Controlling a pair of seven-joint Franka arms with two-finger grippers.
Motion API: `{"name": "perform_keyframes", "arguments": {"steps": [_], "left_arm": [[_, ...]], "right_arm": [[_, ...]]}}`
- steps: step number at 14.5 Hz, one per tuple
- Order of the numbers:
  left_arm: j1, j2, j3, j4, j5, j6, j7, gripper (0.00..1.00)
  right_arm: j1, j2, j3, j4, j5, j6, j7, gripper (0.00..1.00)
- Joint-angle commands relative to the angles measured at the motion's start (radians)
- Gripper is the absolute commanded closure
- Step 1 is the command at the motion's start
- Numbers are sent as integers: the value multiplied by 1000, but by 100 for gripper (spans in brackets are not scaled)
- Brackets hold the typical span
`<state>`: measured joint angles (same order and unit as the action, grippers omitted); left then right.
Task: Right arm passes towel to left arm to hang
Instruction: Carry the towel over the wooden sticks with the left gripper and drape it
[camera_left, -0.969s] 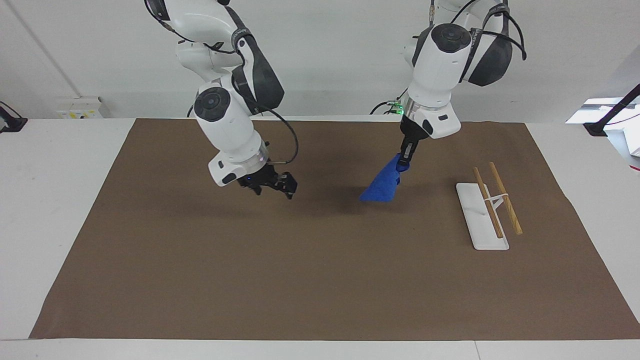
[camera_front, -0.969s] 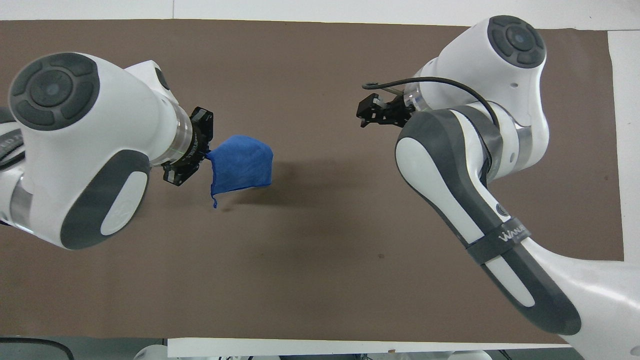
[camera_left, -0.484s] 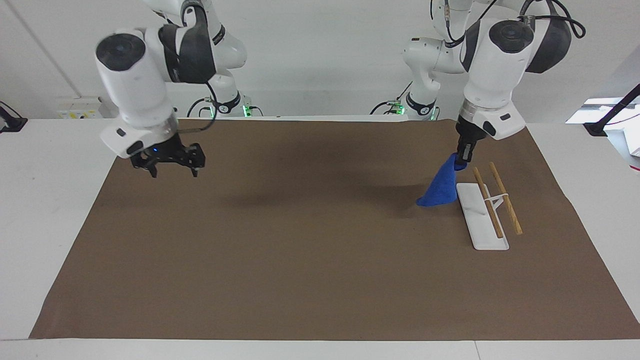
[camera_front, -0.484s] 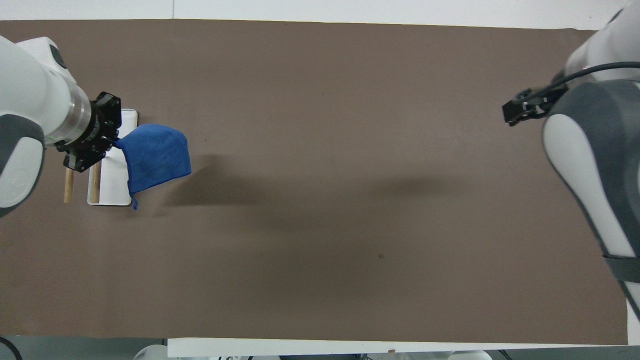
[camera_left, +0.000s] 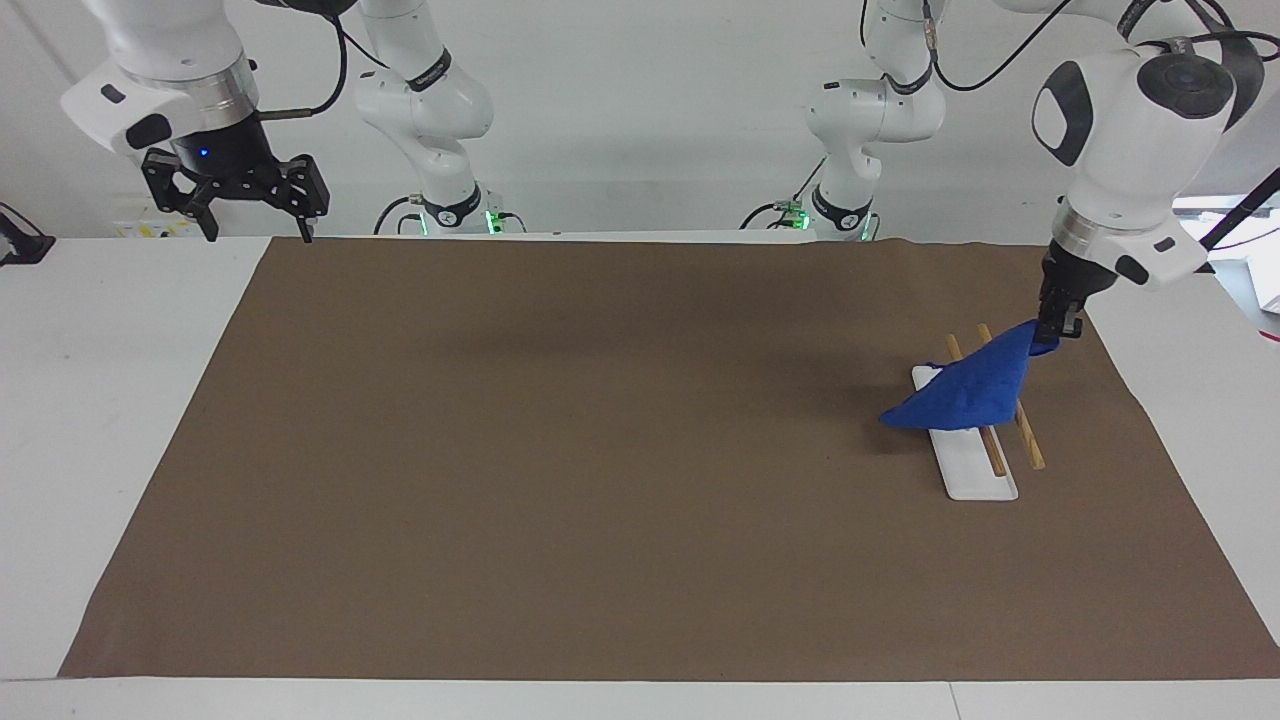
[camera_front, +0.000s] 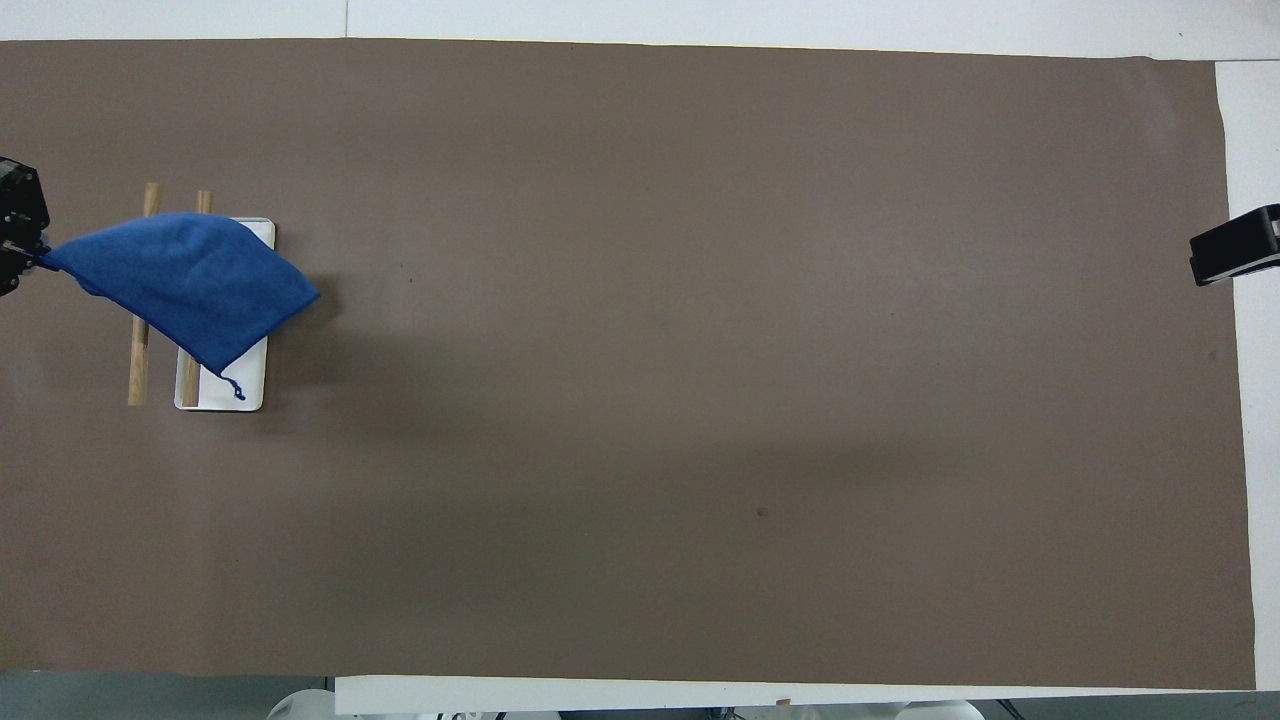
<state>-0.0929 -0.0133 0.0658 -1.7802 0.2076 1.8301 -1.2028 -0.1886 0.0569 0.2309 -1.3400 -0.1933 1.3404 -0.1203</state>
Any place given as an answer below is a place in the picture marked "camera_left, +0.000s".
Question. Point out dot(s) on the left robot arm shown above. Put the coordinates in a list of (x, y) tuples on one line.
[(1140, 130)]

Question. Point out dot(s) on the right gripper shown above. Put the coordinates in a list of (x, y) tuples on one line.
[(228, 158)]

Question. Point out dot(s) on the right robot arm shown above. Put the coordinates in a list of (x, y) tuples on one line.
[(430, 95)]

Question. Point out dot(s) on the white rack with wooden bars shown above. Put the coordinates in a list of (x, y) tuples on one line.
[(975, 470)]

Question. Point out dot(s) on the blue towel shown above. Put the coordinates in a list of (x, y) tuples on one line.
[(965, 395)]

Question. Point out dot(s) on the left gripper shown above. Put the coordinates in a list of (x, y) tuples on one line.
[(1070, 278)]

